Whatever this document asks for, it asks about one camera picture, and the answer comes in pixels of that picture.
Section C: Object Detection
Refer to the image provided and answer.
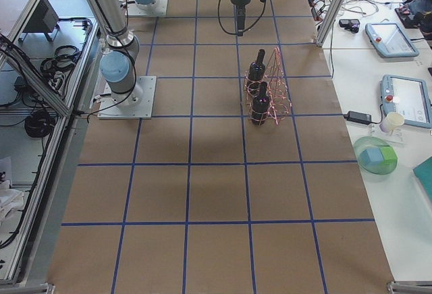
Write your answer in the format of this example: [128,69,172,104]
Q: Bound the dark bottle in basket far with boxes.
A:
[247,49,265,92]

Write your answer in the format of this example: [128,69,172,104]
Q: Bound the dark bottle in basket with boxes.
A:
[247,49,265,92]
[250,82,270,125]

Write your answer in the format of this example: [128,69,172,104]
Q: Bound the dark bottle in basket near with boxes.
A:
[250,82,270,125]

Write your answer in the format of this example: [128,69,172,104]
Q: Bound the blue teach pendant far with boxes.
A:
[364,22,419,58]

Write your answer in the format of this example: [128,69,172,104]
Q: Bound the blue teach pendant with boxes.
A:
[380,74,431,128]
[364,22,419,58]

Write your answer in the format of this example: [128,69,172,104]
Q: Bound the black power adapter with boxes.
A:
[344,111,372,125]

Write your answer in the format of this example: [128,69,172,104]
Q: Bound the green glass bowl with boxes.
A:
[353,136,398,175]

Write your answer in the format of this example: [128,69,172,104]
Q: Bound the blue teach pendant near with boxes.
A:
[380,74,431,128]

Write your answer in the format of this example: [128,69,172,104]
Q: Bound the paper cup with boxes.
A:
[379,112,405,134]

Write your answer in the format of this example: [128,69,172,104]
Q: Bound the blue foam cube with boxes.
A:
[358,147,383,173]

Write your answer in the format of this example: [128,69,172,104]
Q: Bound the green foam cube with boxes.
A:
[379,146,398,173]

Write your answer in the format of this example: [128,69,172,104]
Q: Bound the teal book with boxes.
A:
[413,157,432,200]

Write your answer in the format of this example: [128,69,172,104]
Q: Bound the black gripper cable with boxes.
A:
[217,0,268,36]

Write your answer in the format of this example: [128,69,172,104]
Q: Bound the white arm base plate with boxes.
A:
[125,0,168,18]
[97,76,157,119]

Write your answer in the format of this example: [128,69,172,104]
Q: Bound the copper wire wine basket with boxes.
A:
[244,47,292,124]

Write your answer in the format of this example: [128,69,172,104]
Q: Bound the aluminium frame post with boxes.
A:
[315,0,344,47]

